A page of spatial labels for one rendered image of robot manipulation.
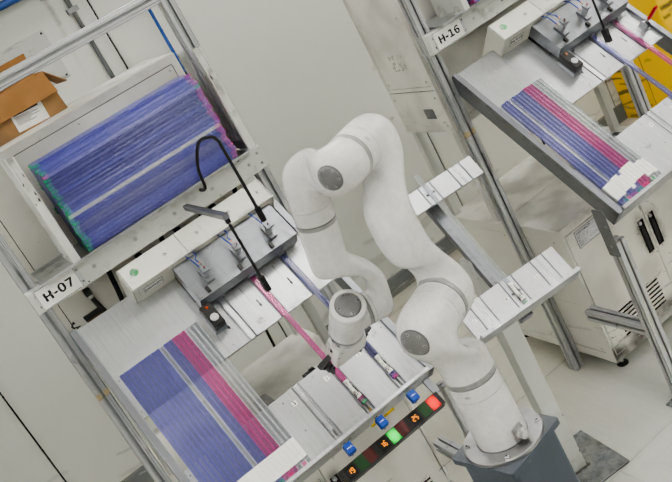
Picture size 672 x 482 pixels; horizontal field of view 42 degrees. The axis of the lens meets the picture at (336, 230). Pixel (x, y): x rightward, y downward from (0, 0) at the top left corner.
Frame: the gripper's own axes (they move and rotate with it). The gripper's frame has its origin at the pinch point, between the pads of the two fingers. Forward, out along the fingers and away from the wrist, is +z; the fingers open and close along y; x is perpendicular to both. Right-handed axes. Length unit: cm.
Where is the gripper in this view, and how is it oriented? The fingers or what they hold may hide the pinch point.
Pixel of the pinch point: (343, 357)
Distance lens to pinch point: 226.6
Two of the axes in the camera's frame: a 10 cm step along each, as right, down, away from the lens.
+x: -6.6, -6.6, 3.6
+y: 7.5, -5.7, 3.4
